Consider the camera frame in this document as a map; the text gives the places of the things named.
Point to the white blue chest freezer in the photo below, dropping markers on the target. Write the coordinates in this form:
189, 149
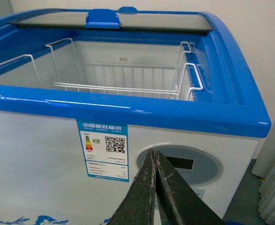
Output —
43, 176

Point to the energy efficiency label sticker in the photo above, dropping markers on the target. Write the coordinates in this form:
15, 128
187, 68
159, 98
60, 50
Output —
105, 149

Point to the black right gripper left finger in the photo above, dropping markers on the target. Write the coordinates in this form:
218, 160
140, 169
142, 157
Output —
138, 206

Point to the white wire basket far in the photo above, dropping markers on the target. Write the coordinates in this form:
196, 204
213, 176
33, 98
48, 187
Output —
121, 53

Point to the white wire basket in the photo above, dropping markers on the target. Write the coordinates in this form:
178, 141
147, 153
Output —
121, 53
140, 81

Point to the round temperature control panel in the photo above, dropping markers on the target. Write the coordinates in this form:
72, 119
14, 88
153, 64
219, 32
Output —
196, 166

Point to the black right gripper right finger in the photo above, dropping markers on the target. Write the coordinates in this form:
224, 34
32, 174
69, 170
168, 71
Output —
178, 203

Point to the white wire basket near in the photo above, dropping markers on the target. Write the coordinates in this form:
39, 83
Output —
140, 81

